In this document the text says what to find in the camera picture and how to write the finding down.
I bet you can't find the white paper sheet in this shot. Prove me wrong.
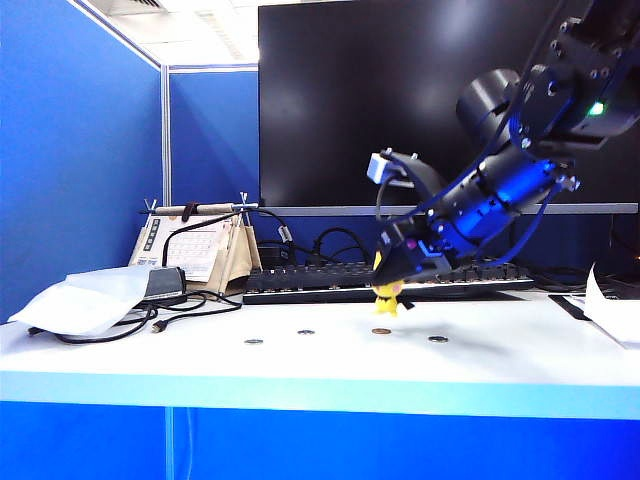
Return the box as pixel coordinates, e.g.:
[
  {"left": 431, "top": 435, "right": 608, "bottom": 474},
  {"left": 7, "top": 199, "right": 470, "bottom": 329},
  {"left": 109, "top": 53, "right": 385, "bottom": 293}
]
[{"left": 581, "top": 263, "right": 640, "bottom": 347}]

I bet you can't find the black mechanical keyboard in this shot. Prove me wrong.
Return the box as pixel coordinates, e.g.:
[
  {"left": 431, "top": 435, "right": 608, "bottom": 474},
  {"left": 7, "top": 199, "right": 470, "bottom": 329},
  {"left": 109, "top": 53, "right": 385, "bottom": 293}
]
[{"left": 241, "top": 255, "right": 536, "bottom": 306}]

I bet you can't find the white plastic bag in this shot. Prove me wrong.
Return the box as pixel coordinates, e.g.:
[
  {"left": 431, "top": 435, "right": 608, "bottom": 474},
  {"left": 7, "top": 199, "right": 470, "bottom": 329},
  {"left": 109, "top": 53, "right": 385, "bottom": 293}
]
[{"left": 6, "top": 265, "right": 154, "bottom": 338}]

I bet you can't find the beige desk calendar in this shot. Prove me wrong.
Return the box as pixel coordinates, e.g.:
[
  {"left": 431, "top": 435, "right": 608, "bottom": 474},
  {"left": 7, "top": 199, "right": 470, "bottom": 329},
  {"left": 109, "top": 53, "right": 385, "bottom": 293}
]
[{"left": 128, "top": 191, "right": 263, "bottom": 296}]

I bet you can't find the large black computer monitor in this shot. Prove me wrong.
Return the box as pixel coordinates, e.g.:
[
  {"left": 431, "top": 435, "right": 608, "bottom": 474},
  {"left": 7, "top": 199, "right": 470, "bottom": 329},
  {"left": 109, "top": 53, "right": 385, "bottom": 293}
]
[{"left": 257, "top": 0, "right": 640, "bottom": 218}]

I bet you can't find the grey black adapter box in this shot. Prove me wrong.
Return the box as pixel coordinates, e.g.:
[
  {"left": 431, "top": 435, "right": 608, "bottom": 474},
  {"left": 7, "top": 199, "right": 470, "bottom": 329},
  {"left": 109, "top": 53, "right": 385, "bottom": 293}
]
[{"left": 143, "top": 266, "right": 188, "bottom": 304}]

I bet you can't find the yellow pichu doll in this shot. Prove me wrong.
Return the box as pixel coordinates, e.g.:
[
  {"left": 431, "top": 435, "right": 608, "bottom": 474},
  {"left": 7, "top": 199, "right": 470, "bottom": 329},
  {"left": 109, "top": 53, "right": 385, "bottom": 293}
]
[{"left": 373, "top": 251, "right": 416, "bottom": 319}]

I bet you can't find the grey partition post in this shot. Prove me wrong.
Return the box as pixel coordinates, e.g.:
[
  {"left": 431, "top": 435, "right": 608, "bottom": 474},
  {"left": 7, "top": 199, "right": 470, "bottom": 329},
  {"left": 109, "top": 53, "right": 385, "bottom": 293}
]
[{"left": 160, "top": 64, "right": 173, "bottom": 208}]

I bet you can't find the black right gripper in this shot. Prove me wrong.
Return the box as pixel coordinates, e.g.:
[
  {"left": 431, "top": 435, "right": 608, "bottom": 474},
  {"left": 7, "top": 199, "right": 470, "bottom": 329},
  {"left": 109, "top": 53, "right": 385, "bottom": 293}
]
[{"left": 372, "top": 212, "right": 464, "bottom": 290}]

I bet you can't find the black looped cable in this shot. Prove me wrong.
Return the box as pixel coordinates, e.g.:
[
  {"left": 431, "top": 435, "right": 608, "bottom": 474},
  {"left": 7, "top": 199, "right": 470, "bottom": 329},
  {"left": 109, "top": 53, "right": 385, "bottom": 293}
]
[{"left": 26, "top": 303, "right": 159, "bottom": 347}]

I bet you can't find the white wrist camera with mount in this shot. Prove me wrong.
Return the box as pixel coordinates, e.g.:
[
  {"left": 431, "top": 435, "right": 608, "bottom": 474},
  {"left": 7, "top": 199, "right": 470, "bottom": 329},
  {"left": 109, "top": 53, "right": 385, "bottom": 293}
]
[{"left": 366, "top": 147, "right": 448, "bottom": 204}]

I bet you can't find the black cable with usb plug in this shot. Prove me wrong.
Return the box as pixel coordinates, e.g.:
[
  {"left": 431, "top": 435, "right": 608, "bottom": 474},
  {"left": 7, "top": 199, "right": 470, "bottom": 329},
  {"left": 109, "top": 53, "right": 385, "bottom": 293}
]
[{"left": 151, "top": 291, "right": 244, "bottom": 334}]

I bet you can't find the black cable with ferrite bead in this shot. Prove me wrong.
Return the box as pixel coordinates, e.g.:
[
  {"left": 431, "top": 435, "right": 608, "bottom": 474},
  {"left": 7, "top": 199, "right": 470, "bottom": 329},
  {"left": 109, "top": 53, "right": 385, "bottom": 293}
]
[{"left": 162, "top": 208, "right": 296, "bottom": 274}]

